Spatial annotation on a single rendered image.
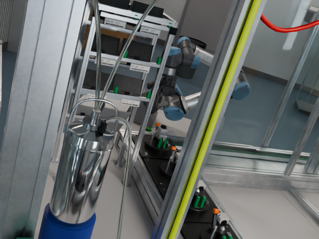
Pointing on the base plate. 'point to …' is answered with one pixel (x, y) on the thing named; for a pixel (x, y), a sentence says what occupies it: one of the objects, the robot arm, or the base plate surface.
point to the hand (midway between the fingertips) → (156, 107)
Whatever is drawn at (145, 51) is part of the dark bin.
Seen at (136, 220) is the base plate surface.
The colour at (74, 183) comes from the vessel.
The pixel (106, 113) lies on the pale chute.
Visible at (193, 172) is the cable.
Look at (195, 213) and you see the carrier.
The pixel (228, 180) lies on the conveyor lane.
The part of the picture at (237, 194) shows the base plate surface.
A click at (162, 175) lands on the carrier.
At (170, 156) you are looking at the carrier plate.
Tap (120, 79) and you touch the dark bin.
